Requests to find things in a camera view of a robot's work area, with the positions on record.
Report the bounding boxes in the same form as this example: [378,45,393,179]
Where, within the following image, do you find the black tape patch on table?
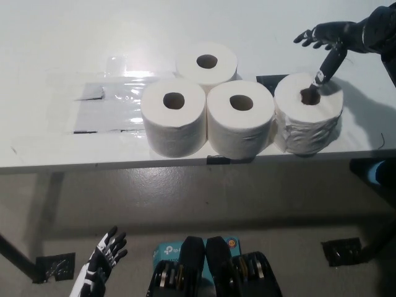
[256,74,295,96]

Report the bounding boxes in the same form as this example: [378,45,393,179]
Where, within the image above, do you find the black object with blue patch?
[349,159,396,188]

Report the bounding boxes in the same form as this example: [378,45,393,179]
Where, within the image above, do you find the black floor tape patch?
[32,252,77,284]
[321,237,363,267]

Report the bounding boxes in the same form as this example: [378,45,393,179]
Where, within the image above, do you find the grey tape patch with clear film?
[65,55,180,136]

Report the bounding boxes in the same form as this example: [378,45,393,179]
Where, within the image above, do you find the wrinkled white toilet paper roll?
[273,72,344,155]

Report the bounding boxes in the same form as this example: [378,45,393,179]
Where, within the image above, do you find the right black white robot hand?
[293,21,364,95]

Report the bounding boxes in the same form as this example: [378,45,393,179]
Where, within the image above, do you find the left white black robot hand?
[69,225,129,297]

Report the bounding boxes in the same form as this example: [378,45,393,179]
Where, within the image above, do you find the small black tape strip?
[205,155,231,165]

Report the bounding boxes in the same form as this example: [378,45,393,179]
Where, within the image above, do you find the smooth white toilet paper roll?
[175,41,239,87]
[206,80,275,158]
[141,79,207,158]

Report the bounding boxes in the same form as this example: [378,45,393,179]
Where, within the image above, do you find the black robot body blocks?
[147,236,284,297]

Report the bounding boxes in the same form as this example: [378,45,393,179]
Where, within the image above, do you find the teal tp-link box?
[152,236,241,281]

